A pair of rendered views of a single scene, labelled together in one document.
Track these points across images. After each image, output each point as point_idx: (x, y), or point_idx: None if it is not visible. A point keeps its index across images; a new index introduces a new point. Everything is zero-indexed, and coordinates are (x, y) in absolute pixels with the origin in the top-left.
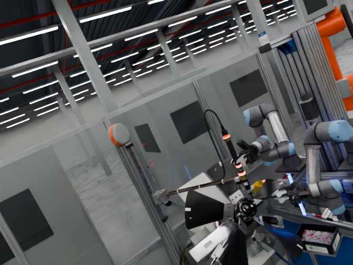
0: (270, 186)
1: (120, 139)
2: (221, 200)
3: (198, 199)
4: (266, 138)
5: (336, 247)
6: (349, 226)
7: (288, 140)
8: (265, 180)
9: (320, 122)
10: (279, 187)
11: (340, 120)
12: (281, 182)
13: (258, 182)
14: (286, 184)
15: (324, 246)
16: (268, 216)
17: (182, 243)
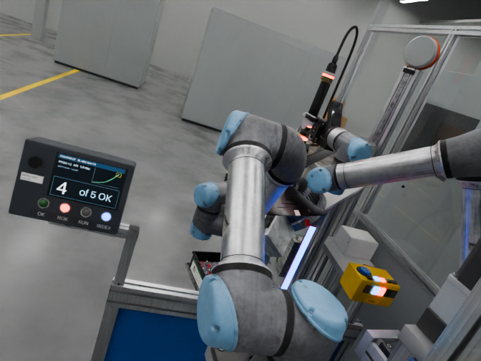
0: (301, 204)
1: (407, 54)
2: (336, 195)
3: (299, 128)
4: (351, 143)
5: (192, 273)
6: (194, 291)
7: (338, 171)
8: (323, 211)
9: (280, 124)
10: (285, 204)
11: (242, 117)
12: (298, 214)
13: (385, 276)
14: (288, 213)
15: (200, 256)
16: (273, 218)
17: None
